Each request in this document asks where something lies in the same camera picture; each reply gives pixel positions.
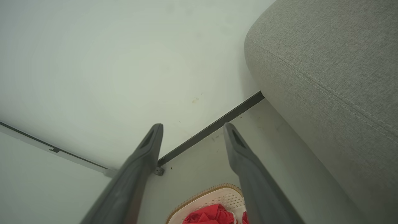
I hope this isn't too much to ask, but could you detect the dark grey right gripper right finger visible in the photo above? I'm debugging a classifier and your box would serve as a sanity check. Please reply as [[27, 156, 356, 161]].
[[223, 123, 305, 224]]

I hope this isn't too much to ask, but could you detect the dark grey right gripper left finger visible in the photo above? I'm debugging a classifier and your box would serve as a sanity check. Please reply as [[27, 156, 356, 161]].
[[80, 123, 164, 224]]

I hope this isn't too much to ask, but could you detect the red cloth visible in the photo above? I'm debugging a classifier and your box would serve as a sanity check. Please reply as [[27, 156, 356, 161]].
[[183, 204, 249, 224]]

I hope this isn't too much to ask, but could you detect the grey fabric sofa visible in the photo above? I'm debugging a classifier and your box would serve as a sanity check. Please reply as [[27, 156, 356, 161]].
[[244, 0, 398, 224]]

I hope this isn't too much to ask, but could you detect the white perforated laundry basket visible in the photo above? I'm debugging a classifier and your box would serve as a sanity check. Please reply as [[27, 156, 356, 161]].
[[166, 184, 248, 224]]

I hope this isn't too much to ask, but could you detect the black baseboard strip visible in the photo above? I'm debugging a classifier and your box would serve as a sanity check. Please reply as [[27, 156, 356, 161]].
[[157, 91, 265, 167]]

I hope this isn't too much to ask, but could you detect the grey metal floor bracket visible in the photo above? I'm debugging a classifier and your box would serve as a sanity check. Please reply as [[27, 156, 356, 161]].
[[0, 121, 164, 178]]

